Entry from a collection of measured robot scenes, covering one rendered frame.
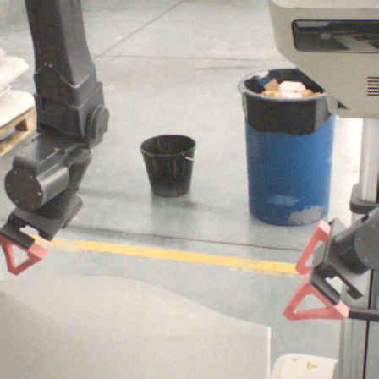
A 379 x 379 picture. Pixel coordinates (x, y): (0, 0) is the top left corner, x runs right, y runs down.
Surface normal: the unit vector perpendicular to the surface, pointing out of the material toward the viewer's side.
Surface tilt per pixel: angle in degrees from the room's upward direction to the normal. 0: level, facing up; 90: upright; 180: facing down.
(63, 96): 108
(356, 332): 90
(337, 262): 45
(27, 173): 88
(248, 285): 0
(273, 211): 93
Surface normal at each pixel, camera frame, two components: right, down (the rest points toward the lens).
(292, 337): -0.05, -0.90
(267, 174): -0.56, 0.43
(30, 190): -0.40, 0.38
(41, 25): -0.43, 0.66
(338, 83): -0.18, 0.91
